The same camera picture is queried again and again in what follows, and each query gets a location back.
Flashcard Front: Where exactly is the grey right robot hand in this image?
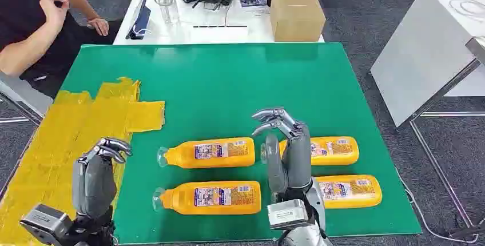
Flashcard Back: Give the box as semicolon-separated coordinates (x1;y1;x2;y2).
251;107;313;196

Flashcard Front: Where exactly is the person's left hand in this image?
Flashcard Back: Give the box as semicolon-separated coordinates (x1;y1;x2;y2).
86;17;110;37

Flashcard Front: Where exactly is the person's right hand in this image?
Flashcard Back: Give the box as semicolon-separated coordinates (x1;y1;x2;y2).
38;0;70;29

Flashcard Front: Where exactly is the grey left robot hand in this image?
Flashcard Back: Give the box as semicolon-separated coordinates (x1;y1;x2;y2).
71;137;133;219

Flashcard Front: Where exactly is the orange drink bottle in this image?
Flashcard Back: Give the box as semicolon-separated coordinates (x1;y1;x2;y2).
152;180;262;216
157;137;256;169
311;174;383;210
260;136;360;166

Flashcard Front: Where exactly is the person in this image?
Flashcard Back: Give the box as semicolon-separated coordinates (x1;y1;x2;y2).
0;0;123;99

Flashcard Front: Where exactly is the yellow sheet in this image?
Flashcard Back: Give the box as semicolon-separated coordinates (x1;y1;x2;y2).
0;77;166;246

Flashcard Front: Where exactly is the green table mat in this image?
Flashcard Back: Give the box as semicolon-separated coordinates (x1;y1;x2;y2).
60;42;423;245

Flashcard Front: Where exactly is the brown cardboard box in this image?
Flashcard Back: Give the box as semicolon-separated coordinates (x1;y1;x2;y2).
269;0;327;43

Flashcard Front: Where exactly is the white desk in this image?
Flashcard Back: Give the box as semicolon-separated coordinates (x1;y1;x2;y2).
113;0;325;46

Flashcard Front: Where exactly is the white side table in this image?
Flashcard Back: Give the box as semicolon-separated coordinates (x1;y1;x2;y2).
370;0;485;233

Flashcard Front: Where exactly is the black floor power strip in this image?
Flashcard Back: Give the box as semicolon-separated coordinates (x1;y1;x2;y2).
448;223;485;241

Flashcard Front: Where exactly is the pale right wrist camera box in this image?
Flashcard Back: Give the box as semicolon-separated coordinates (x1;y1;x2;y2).
267;199;310;231

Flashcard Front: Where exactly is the white floor cable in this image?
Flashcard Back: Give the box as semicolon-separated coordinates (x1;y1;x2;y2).
393;166;485;245

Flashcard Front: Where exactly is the coiled white cable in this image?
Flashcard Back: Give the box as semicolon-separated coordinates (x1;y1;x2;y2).
448;0;485;21

